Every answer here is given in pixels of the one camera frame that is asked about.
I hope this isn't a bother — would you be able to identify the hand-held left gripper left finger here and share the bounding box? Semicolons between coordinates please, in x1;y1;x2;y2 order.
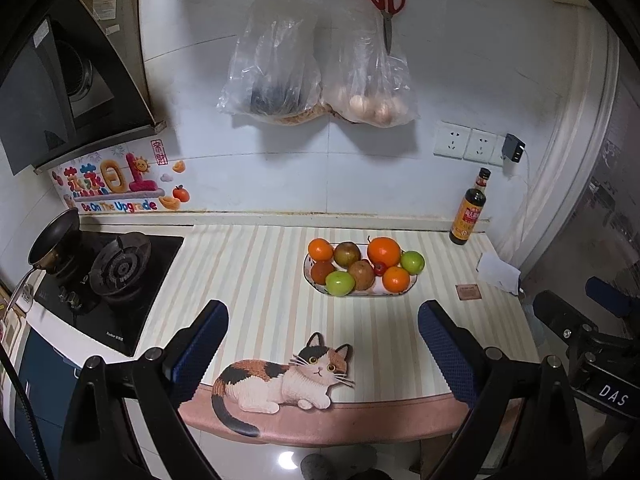
59;299;230;480

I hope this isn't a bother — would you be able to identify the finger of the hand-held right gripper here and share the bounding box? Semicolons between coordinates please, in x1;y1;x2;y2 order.
585;276;640;318
532;290;598;346

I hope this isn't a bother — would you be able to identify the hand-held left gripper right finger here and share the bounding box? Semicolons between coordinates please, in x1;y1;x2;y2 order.
417;300;588;480

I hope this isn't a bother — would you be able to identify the orange tangerine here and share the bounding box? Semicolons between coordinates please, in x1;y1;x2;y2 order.
307;238;334;264
383;266;411;293

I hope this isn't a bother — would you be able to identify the leaf pattern ceramic plate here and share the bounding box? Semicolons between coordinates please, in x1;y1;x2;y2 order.
302;251;420;298

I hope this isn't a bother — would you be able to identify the reddish brown apple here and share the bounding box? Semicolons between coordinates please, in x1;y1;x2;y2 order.
348;260;376;291

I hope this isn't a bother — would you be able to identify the large orange persimmon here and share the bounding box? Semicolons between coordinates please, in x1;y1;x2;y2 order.
367;236;403;270

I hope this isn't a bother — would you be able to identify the greenish brown apple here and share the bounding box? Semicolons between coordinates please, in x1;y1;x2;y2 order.
333;241;362;267

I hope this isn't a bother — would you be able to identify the dark orange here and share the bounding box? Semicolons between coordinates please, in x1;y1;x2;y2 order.
310;260;335;285

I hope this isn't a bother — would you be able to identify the white crumpled paper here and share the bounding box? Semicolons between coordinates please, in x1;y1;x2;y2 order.
476;251;522;295

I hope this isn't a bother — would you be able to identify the striped mat with cat print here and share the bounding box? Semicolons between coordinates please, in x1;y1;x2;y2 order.
177;225;543;448

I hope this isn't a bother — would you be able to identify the black gas stove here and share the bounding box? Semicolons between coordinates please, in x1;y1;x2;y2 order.
32;232;186;358

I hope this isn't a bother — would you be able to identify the soy sauce bottle yellow label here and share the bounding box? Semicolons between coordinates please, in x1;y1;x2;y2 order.
448;167;492;246

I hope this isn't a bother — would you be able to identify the blue cabinet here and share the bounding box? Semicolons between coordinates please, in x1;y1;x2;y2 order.
12;330;81;466

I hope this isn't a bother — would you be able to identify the black plug adapter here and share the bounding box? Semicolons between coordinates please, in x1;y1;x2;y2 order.
501;133;527;164

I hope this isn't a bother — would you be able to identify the black frying pan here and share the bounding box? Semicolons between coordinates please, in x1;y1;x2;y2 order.
7;207;83;321

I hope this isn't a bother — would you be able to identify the plastic bag of eggs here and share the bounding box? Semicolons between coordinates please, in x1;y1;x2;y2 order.
320;5;420;128

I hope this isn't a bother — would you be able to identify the plastic bag with dark contents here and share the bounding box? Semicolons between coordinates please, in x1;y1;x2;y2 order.
216;0;323;123

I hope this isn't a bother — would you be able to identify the black range hood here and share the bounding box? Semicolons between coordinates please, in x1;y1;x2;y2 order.
0;0;166;176

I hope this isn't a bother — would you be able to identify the white power cable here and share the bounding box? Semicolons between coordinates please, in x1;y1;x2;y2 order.
500;160;535;271

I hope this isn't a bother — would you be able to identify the white curved door frame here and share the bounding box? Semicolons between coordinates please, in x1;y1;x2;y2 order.
495;25;621;271

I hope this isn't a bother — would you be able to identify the white wall socket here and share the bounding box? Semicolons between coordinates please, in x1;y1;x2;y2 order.
432;121;472;158
462;129;503;163

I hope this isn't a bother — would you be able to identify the black cable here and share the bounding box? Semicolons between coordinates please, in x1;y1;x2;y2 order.
0;350;43;480

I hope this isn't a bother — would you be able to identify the colourful wall sticker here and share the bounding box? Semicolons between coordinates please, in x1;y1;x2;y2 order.
50;137;191;216

